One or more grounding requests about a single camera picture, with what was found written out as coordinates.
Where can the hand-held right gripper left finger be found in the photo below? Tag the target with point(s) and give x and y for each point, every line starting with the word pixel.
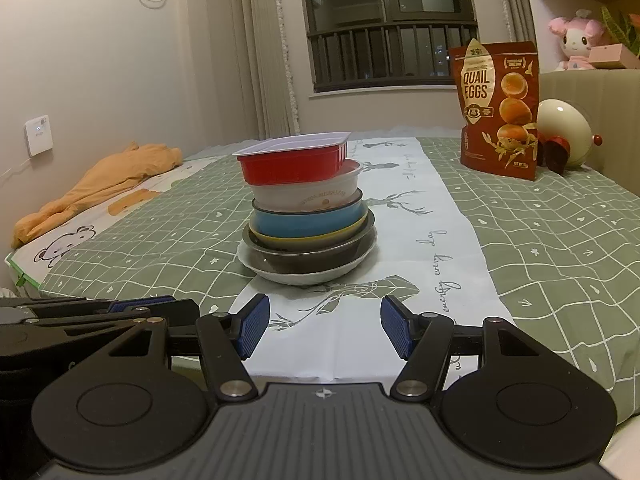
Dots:
pixel 255 325

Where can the blue enamel bowl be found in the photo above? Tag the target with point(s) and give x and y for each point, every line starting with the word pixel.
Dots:
pixel 305 222

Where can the red rectangular plastic tray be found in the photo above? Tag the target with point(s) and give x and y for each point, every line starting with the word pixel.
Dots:
pixel 290 165

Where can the leafy potted plant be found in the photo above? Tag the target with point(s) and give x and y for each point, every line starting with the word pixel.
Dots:
pixel 625 25

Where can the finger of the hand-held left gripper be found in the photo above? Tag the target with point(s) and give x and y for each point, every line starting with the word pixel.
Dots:
pixel 177 316
pixel 145 303

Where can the white plastic bowl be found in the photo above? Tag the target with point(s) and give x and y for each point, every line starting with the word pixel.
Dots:
pixel 300 195

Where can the beige curtain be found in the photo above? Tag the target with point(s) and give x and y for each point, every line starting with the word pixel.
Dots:
pixel 510 5
pixel 265 60

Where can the dark window with railing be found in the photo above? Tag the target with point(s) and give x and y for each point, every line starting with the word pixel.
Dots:
pixel 390 50

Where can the stainless steel bowl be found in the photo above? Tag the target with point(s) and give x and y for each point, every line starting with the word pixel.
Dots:
pixel 310 260

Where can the dark red small toy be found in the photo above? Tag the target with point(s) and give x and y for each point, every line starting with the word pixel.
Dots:
pixel 555 155

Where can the orange cloth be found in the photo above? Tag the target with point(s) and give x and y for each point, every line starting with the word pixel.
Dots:
pixel 100 180

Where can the white floral plate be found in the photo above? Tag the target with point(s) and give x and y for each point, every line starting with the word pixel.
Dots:
pixel 300 279

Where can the pink plush toy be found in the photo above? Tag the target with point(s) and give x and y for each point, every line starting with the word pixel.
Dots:
pixel 577 35

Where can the beige padded headboard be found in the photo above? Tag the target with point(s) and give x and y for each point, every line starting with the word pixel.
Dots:
pixel 615 120

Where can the white wall control panel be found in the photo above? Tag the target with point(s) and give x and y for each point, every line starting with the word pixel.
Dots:
pixel 39 135

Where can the white deer print runner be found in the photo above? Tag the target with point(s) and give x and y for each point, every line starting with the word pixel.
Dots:
pixel 425 220

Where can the white bear print sheet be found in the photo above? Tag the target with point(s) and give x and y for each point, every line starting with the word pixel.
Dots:
pixel 65 250

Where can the cream ceramic bowl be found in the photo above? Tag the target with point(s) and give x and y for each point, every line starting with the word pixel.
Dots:
pixel 300 242

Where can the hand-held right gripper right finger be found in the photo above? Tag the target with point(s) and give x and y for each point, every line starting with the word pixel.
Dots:
pixel 395 330

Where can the pink box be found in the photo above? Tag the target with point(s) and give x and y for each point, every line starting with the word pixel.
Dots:
pixel 615 55

